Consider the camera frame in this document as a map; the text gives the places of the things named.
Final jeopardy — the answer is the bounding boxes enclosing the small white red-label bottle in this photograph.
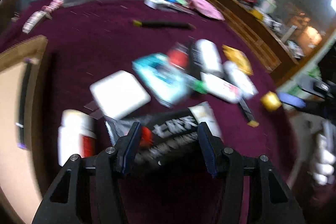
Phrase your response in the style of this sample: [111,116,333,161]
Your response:
[58,109,96,166]

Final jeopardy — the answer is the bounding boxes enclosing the large white bottle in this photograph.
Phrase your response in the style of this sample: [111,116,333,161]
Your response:
[195,39,223,77]

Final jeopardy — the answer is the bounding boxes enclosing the white square charger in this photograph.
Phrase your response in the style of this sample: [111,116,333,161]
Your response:
[89,71,151,119]

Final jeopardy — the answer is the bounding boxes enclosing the yellow candy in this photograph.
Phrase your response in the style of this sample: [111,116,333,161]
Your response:
[260,92,282,112]

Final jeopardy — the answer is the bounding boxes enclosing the white small box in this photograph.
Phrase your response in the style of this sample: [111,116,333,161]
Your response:
[144,0,170,10]

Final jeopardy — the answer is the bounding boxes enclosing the black snack packet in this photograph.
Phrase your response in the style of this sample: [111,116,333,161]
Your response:
[105,101,223,167]

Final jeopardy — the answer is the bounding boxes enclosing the clear plastic package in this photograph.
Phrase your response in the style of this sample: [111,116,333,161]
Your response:
[201,72,243,103]

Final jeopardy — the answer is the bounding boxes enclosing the cardboard tray box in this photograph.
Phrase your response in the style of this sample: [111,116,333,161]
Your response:
[1,35,48,223]

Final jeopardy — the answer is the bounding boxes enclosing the white dropper bottle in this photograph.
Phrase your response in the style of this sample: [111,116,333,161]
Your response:
[223,61,259,100]

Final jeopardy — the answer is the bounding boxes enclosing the black marker yellow cap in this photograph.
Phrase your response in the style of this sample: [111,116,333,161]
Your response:
[133,20,196,30]

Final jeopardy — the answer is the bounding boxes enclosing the wooden counter shelf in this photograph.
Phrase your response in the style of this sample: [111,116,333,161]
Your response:
[207,0,298,87]

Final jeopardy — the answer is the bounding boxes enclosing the white gloved right hand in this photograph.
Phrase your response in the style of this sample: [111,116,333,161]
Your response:
[310,120,335,185]

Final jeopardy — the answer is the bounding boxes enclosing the white key fob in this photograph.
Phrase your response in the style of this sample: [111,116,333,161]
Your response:
[22,10,52,34]

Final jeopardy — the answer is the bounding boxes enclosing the teal blue box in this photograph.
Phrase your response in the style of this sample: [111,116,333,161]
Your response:
[132,53,190,107]

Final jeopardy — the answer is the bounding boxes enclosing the yellow snack packet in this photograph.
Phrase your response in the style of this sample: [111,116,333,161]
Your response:
[222,45,253,76]

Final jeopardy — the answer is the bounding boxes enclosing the pink cloth pouch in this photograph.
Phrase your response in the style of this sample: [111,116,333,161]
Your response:
[186,0,225,21]

